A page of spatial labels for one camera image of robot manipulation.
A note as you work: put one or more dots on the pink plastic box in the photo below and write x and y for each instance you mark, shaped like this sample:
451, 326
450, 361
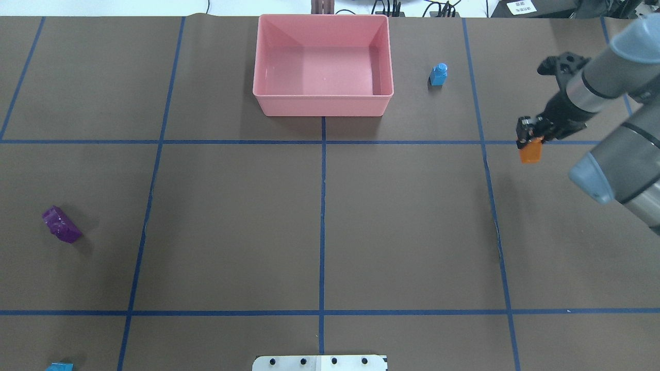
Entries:
323, 65

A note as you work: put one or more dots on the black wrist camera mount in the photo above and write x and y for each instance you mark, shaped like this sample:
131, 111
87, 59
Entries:
562, 67

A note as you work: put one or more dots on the orange sloped toy block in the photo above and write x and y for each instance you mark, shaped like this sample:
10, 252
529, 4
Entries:
531, 152

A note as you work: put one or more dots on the small blue toy block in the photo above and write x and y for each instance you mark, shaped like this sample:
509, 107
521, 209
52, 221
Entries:
438, 75

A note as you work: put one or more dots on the purple toy block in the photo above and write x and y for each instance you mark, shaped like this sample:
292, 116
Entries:
60, 225

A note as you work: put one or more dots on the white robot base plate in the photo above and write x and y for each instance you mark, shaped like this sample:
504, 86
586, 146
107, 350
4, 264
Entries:
321, 362

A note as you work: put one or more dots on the long blue toy block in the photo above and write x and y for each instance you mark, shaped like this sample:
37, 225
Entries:
60, 366

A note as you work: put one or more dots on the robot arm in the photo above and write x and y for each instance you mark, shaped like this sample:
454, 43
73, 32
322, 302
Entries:
623, 167

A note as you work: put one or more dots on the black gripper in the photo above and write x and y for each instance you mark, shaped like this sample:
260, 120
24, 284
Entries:
560, 114

